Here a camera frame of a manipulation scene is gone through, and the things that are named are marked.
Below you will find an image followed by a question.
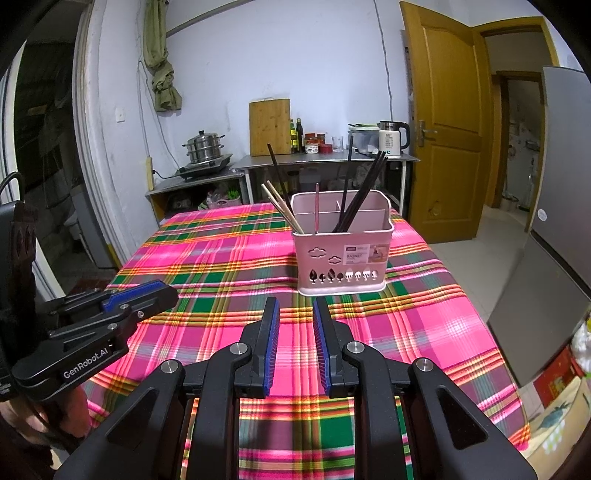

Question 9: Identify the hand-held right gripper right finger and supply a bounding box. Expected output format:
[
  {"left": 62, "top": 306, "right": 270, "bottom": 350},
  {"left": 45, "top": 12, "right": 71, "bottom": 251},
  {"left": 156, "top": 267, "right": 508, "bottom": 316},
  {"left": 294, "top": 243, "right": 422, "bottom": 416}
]
[{"left": 313, "top": 296, "right": 539, "bottom": 480}]

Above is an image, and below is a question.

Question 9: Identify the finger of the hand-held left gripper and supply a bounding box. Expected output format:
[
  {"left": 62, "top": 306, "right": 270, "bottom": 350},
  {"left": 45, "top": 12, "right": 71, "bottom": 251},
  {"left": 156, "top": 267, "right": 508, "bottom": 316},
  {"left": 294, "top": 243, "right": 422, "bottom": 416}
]
[
  {"left": 46, "top": 288, "right": 179, "bottom": 342},
  {"left": 60, "top": 280, "right": 162, "bottom": 311}
]

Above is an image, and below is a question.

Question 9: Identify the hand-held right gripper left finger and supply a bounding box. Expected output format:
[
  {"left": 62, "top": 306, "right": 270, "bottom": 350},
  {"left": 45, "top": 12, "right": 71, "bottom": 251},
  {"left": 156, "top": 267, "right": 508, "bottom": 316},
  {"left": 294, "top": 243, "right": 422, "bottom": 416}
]
[{"left": 55, "top": 296, "right": 281, "bottom": 480}]

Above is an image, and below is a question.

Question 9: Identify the pink plastic utensil holder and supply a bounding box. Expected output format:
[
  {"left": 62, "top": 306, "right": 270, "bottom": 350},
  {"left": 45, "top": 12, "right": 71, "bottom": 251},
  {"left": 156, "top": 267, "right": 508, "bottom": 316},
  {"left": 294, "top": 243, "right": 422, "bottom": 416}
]
[{"left": 291, "top": 190, "right": 394, "bottom": 297}]

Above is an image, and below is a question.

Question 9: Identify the light wooden chopstick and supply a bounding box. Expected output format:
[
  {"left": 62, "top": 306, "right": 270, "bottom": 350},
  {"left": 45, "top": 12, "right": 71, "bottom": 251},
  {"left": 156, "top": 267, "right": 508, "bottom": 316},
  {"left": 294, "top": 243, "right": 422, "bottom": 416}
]
[
  {"left": 267, "top": 181, "right": 305, "bottom": 234},
  {"left": 261, "top": 185, "right": 301, "bottom": 234}
]

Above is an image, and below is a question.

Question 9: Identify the black chopstick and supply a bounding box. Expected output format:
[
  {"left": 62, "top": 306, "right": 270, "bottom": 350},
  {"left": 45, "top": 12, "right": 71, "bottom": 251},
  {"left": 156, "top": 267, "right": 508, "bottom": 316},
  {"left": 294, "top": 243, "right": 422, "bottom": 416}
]
[
  {"left": 332, "top": 149, "right": 387, "bottom": 234},
  {"left": 342, "top": 156, "right": 390, "bottom": 233},
  {"left": 341, "top": 135, "right": 354, "bottom": 233},
  {"left": 336, "top": 154, "right": 383, "bottom": 233}
]

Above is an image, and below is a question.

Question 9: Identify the dark grey chopstick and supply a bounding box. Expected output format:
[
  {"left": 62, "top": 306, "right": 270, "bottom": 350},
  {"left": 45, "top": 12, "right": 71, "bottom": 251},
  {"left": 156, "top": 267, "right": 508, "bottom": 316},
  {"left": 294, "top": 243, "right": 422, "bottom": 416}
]
[{"left": 267, "top": 143, "right": 297, "bottom": 219}]

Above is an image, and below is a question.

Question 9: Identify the pink green plaid tablecloth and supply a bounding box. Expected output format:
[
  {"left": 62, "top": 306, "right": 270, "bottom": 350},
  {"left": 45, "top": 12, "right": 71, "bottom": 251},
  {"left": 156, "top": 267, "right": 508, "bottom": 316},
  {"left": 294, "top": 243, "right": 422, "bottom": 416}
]
[{"left": 85, "top": 202, "right": 532, "bottom": 480}]

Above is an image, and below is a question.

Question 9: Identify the low steel shelf unit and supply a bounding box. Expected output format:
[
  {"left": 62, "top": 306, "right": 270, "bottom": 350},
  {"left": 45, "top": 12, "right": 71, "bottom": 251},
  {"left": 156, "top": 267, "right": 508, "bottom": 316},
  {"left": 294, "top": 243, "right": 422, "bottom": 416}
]
[{"left": 144, "top": 170, "right": 246, "bottom": 222}]

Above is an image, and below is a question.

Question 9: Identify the steel steamer pot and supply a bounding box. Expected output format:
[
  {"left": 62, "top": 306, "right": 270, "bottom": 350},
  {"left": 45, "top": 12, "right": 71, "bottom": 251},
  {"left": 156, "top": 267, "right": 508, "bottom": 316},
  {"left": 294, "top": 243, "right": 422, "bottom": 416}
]
[{"left": 184, "top": 130, "right": 225, "bottom": 163}]

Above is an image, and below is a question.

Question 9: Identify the steel kitchen table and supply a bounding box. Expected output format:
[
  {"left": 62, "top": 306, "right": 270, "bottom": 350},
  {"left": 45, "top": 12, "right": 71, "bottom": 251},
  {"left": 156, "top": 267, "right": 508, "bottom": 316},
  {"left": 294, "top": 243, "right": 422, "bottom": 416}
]
[{"left": 233, "top": 154, "right": 421, "bottom": 217}]

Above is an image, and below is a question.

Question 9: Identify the green hanging cloth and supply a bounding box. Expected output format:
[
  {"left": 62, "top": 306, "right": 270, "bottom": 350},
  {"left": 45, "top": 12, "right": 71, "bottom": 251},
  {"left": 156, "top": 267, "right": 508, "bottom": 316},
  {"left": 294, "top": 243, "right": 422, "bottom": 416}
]
[{"left": 143, "top": 0, "right": 183, "bottom": 112}]

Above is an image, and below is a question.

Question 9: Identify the white lidded container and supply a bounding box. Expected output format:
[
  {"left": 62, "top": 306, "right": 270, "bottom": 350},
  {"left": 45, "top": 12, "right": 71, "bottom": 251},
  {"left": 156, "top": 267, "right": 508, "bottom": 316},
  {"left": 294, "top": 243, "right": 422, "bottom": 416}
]
[{"left": 348, "top": 124, "right": 382, "bottom": 155}]

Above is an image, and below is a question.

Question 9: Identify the wooden cutting board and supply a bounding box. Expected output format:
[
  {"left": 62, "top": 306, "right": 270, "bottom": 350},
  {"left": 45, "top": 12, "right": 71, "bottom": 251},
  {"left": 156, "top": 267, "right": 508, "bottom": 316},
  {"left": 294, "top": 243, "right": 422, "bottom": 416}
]
[{"left": 249, "top": 98, "right": 291, "bottom": 157}]

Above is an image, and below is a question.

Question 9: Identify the white electric kettle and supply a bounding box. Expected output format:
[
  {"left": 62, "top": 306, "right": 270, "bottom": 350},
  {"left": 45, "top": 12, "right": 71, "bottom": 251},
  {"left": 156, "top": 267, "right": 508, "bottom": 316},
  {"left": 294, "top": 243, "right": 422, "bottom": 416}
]
[{"left": 379, "top": 121, "right": 411, "bottom": 158}]

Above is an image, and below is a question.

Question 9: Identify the red cardboard box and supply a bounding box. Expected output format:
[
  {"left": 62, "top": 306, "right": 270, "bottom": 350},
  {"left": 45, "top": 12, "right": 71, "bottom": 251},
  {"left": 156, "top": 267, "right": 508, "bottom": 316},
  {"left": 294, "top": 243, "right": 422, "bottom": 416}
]
[{"left": 533, "top": 346, "right": 586, "bottom": 408}]

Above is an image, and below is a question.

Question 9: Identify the yellow wooden door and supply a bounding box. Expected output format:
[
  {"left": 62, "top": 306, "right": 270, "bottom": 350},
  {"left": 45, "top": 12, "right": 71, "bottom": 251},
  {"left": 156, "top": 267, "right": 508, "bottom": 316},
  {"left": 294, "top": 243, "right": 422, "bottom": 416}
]
[{"left": 399, "top": 1, "right": 490, "bottom": 244}]

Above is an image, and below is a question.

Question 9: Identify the cream box with fish print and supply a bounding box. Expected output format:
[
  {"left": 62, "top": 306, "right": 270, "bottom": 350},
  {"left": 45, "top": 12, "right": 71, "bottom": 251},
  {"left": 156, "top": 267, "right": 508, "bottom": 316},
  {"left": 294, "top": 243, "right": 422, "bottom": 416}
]
[{"left": 526, "top": 376, "right": 591, "bottom": 462}]

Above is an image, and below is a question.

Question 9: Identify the white plastic bag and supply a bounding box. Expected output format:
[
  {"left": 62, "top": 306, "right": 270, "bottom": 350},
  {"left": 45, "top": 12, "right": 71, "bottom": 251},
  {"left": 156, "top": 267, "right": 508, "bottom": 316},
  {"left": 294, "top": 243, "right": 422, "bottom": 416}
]
[{"left": 571, "top": 318, "right": 591, "bottom": 374}]

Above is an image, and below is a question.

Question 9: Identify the grey refrigerator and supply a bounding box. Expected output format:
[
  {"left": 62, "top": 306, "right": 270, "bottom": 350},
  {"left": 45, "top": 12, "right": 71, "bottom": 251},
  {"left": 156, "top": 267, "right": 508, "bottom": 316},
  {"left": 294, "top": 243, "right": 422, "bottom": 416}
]
[{"left": 487, "top": 66, "right": 591, "bottom": 387}]

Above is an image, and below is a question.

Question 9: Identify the white sliding door frame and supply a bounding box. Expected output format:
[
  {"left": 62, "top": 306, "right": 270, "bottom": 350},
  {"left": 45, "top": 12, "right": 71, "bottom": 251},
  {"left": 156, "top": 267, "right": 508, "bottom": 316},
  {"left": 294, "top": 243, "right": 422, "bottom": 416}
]
[{"left": 71, "top": 0, "right": 134, "bottom": 278}]

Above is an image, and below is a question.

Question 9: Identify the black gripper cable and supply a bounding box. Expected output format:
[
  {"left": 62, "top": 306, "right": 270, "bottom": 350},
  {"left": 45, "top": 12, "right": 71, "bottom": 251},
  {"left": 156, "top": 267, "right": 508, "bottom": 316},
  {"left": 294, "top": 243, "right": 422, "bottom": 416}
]
[{"left": 0, "top": 172, "right": 24, "bottom": 206}]

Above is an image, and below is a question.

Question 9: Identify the grey wall cable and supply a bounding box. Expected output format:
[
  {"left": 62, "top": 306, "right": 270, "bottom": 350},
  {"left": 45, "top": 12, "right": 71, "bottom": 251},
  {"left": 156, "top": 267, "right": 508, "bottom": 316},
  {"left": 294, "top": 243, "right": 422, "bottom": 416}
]
[{"left": 374, "top": 0, "right": 394, "bottom": 123}]

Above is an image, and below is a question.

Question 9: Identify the yellow wooden door frame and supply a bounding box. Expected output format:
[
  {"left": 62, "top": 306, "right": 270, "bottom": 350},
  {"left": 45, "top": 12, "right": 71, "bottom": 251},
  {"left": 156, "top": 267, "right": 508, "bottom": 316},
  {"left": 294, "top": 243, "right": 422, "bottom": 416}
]
[{"left": 471, "top": 17, "right": 561, "bottom": 238}]

